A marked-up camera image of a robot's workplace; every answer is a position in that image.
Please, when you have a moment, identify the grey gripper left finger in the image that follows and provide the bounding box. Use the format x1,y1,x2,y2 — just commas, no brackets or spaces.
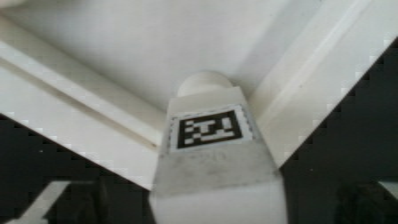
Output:
6,181,71,224

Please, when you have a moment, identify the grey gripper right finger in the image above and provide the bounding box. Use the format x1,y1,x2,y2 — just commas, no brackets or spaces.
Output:
381,181,398,200

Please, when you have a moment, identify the white square tabletop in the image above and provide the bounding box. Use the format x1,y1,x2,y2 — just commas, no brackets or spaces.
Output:
0,0,373,148

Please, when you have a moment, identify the white table leg with tag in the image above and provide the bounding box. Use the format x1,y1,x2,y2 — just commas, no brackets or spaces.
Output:
150,71,288,224

